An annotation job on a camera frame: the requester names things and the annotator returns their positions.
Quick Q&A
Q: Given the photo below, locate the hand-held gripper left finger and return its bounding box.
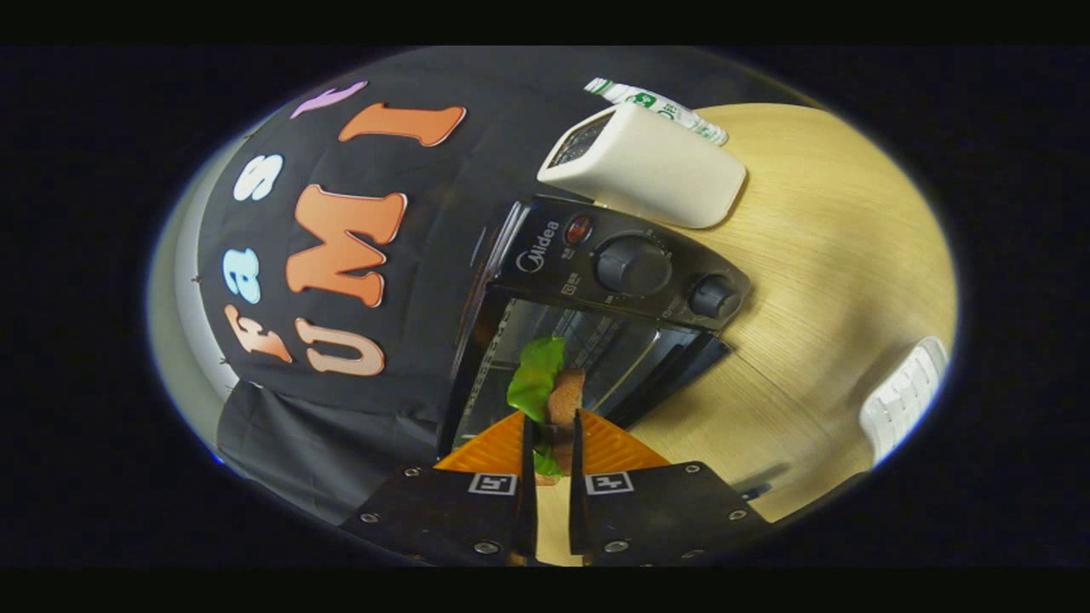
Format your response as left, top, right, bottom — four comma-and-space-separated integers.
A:
341, 410, 539, 567

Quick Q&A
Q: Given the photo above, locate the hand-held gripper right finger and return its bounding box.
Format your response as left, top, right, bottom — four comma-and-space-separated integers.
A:
569, 409, 772, 567

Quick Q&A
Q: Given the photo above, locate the lettuce sandwich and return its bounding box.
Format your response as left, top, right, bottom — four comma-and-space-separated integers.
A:
507, 336, 588, 488

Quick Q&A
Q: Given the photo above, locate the black toaster oven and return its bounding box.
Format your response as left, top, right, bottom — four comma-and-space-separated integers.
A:
436, 194, 754, 461

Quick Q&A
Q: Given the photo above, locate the white pop-up toaster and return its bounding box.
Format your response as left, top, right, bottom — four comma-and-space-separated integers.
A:
536, 102, 748, 230

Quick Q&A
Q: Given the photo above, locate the white ribbed plate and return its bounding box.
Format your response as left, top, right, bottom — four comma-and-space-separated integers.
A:
858, 336, 949, 467

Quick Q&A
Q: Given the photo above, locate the plastic bottle with green label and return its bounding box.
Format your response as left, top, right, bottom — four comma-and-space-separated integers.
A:
584, 77, 730, 146

